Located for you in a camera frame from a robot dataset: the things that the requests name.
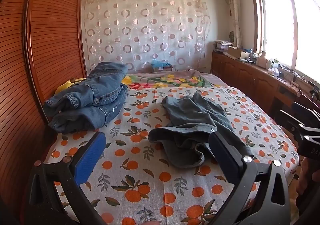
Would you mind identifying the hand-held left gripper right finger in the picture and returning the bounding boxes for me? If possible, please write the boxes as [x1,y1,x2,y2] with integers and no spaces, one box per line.
[209,131,292,225]

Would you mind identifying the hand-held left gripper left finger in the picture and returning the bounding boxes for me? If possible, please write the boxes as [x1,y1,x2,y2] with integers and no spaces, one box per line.
[25,131,108,225]

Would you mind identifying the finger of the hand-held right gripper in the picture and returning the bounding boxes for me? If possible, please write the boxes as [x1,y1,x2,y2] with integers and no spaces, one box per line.
[279,109,320,140]
[291,102,320,125]

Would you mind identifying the blue denim jeans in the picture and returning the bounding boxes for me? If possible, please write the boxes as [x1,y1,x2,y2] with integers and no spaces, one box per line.
[43,62,129,117]
[48,85,129,134]

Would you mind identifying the grey-blue pants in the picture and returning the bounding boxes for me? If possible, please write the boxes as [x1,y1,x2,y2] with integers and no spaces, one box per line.
[148,92,254,168]

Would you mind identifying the person's right hand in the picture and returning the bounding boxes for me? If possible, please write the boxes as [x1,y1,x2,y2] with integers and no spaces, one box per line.
[296,159,320,196]

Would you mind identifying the white bottle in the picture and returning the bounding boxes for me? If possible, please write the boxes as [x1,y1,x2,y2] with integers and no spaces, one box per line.
[257,51,267,68]

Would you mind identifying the orange fruit print bedsheet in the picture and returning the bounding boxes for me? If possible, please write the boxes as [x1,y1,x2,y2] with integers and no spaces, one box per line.
[44,86,299,225]

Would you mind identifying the long wooden cabinet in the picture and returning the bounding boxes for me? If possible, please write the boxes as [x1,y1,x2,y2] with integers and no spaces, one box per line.
[211,50,320,127]

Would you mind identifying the yellow plush toy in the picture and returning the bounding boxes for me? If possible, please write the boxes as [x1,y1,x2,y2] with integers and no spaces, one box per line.
[54,78,87,95]

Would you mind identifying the floral blanket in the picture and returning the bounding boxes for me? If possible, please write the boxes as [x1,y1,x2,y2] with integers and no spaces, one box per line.
[122,69,228,89]

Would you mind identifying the open cardboard box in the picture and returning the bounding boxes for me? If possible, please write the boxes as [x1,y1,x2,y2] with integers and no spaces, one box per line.
[227,47,251,59]

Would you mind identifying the small cardboard box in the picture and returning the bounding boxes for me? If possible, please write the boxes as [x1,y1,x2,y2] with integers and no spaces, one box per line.
[152,65,175,73]

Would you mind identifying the stack of papers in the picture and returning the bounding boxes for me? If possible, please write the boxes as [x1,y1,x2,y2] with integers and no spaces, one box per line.
[213,40,235,52]

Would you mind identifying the blue plastic bag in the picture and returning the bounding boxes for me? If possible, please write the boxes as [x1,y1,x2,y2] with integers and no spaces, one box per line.
[151,60,173,68]

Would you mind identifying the pale window curtain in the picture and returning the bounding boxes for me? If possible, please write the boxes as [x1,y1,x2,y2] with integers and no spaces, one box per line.
[224,0,244,49]

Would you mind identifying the sheer circle pattern cloth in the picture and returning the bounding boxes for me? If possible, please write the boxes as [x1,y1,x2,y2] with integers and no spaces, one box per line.
[81,0,211,74]

